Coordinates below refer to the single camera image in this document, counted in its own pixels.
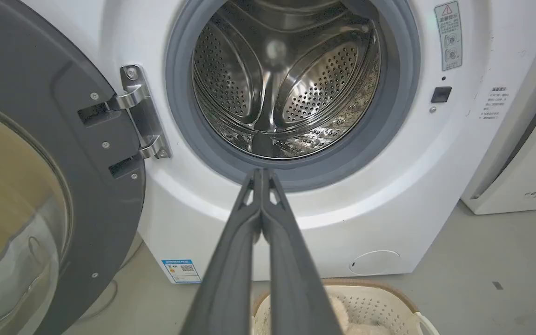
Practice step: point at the stainless steel washing machine drum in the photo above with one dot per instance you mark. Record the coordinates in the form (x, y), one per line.
(286, 79)

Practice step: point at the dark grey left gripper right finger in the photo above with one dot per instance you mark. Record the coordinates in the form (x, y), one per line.
(296, 279)

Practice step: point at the grey rubber door gasket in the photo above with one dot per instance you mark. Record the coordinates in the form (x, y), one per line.
(391, 93)

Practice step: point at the white appliance with dark stripe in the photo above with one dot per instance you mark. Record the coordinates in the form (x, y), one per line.
(524, 153)

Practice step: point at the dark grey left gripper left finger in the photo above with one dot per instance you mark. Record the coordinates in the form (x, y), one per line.
(231, 274)

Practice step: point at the grey washing machine door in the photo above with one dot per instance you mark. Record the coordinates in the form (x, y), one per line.
(40, 177)

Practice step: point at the blue energy label sticker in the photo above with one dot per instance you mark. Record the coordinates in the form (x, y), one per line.
(182, 271)

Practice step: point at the white front-load washing machine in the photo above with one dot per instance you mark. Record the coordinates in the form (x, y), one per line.
(389, 186)

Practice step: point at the grey warning label sticker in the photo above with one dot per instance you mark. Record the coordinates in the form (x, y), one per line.
(448, 35)

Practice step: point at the silver metal door hinge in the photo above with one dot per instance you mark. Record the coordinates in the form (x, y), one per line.
(143, 114)

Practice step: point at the cream perforated laundry basket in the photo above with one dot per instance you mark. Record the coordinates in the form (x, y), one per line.
(379, 309)

